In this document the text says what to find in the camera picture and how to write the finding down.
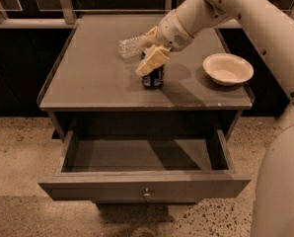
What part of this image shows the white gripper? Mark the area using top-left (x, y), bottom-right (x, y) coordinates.
top-left (136, 10), bottom-right (193, 76)

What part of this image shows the blue pepsi can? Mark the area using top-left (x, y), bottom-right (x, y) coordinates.
top-left (142, 66), bottom-right (164, 89)

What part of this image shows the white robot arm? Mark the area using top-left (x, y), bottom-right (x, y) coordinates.
top-left (136, 0), bottom-right (294, 237)

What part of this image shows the open grey top drawer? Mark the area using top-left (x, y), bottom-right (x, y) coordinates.
top-left (38, 129), bottom-right (251, 203)

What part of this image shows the brass drawer knob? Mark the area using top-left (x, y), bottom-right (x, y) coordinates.
top-left (142, 188), bottom-right (151, 200)

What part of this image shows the clear plastic water bottle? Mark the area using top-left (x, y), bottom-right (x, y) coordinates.
top-left (117, 35), bottom-right (144, 59)

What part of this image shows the white bowl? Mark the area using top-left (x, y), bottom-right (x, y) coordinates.
top-left (202, 53), bottom-right (254, 86)

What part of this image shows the grey cabinet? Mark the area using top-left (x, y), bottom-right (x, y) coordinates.
top-left (36, 13), bottom-right (256, 143)

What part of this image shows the metal railing frame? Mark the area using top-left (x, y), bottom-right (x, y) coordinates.
top-left (0, 0), bottom-right (294, 30)

